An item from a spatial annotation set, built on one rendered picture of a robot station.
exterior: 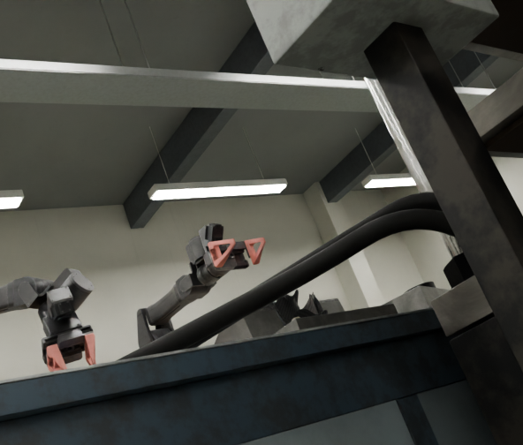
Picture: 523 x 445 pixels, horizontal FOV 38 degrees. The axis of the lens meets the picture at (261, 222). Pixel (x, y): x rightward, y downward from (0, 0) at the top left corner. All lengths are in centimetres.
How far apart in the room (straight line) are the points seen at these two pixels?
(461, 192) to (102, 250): 742
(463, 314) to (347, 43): 44
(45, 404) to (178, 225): 795
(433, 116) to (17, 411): 58
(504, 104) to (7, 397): 82
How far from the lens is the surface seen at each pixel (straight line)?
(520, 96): 122
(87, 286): 161
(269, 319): 142
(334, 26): 95
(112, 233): 838
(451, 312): 117
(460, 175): 92
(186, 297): 202
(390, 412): 119
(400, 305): 167
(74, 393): 88
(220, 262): 184
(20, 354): 748
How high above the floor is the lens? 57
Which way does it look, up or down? 21 degrees up
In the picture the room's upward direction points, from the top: 22 degrees counter-clockwise
